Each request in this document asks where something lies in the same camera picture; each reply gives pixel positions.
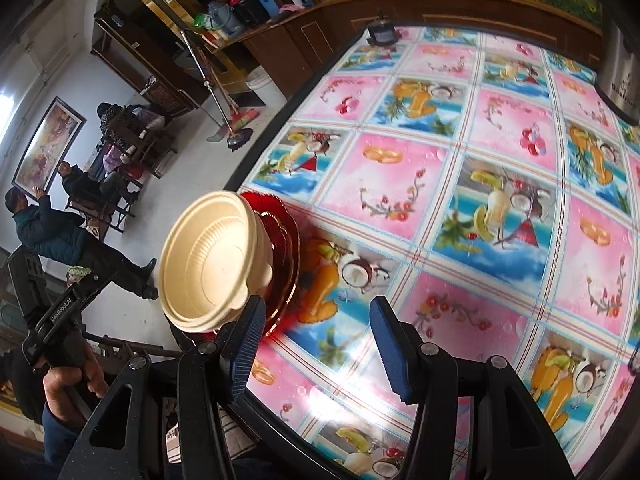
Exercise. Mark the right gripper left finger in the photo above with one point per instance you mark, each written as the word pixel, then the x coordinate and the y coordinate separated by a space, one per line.
pixel 228 359

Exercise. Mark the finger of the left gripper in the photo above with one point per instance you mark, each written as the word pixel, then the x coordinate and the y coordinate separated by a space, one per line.
pixel 90 286

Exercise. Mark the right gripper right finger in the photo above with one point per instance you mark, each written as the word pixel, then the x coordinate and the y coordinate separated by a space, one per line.
pixel 412 366

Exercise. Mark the beige bowl with lip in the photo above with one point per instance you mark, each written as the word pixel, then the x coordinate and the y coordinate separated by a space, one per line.
pixel 215 257

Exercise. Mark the standing person dark jacket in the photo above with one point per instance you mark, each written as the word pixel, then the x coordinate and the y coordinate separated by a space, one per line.
pixel 59 236

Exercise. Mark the seated person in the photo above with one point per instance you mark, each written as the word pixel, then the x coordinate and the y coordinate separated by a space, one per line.
pixel 79 186

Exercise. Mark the colourful patterned tablecloth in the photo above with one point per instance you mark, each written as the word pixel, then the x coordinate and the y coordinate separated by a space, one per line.
pixel 482 186

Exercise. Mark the white plastic bucket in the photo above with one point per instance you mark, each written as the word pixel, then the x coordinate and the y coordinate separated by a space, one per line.
pixel 258 80

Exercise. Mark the small black device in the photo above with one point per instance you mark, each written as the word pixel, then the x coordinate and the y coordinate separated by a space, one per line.
pixel 382 33

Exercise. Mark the stainless steel thermos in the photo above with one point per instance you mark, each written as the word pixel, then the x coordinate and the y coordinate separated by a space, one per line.
pixel 617 80

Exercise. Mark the black tracker camera box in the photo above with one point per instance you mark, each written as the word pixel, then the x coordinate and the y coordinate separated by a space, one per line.
pixel 29 284

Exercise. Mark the framed wall picture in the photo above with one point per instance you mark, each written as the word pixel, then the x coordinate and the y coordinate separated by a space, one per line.
pixel 56 132

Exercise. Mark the purple frame eyeglasses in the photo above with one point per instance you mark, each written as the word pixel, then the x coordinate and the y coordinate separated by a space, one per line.
pixel 634 362

